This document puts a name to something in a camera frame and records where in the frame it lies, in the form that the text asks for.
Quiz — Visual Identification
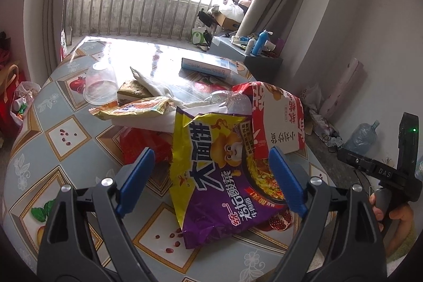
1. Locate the white cloth glove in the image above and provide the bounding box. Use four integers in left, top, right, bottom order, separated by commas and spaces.
130, 67, 212, 108

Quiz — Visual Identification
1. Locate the clear plastic bottle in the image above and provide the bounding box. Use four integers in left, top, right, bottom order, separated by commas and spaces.
203, 91, 253, 117

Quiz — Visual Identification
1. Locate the blue spray bottle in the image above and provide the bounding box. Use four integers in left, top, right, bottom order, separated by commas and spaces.
252, 30, 270, 55

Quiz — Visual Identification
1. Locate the pink long carton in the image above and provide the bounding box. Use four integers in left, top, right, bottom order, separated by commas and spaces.
319, 58, 364, 119

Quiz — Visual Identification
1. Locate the white plastic bag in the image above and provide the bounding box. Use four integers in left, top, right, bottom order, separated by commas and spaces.
299, 84, 323, 107

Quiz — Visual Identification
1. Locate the clear plastic cup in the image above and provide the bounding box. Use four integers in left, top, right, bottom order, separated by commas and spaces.
82, 61, 119, 104

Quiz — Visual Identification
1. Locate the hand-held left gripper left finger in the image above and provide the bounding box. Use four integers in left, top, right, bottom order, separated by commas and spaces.
37, 147, 156, 282

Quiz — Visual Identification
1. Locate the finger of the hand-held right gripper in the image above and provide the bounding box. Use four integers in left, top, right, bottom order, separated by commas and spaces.
337, 149, 375, 174

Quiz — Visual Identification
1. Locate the person's right hand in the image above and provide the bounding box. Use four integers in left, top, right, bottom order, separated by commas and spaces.
369, 193, 416, 236

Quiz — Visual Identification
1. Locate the pile of clothes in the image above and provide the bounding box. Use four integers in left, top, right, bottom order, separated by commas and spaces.
218, 0, 258, 18

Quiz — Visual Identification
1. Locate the blue white carton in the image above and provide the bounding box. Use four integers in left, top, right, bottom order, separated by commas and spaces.
180, 57, 240, 79

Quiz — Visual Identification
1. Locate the large water jug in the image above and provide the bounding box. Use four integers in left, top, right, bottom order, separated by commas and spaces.
344, 119, 380, 155

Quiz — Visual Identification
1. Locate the red plastic packet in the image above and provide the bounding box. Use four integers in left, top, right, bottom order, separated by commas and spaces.
119, 128, 174, 167

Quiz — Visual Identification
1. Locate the yellow snack wrapper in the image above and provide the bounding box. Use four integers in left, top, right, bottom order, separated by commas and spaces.
89, 96, 172, 121

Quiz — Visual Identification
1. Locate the red paper bag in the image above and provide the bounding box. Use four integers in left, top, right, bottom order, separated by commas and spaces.
0, 64, 27, 137

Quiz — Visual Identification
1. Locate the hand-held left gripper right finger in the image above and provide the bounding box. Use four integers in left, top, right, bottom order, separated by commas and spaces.
268, 146, 388, 282

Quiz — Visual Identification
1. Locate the person's right forearm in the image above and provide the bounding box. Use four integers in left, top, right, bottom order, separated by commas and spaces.
385, 223, 419, 264

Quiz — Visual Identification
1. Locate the red white noodle package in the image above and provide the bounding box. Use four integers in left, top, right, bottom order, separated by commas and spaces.
231, 81, 306, 160

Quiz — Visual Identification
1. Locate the white green bag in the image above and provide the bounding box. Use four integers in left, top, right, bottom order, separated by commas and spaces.
191, 27, 207, 45

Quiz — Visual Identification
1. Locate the cardboard box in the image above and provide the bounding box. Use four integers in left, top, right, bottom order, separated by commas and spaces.
211, 13, 242, 31

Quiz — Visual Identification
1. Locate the purple yellow noodle bag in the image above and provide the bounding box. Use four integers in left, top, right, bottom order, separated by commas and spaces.
169, 106, 293, 249

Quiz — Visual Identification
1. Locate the tan tissue packet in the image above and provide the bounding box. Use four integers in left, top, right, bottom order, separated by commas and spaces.
117, 80, 156, 104

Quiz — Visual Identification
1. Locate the metal railing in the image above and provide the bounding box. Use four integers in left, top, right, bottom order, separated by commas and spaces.
66, 0, 245, 41

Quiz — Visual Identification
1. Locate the red white bag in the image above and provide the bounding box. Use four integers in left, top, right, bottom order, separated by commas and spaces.
60, 29, 68, 59

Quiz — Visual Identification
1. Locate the clear bag of snacks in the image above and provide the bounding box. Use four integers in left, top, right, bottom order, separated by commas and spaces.
10, 80, 42, 121

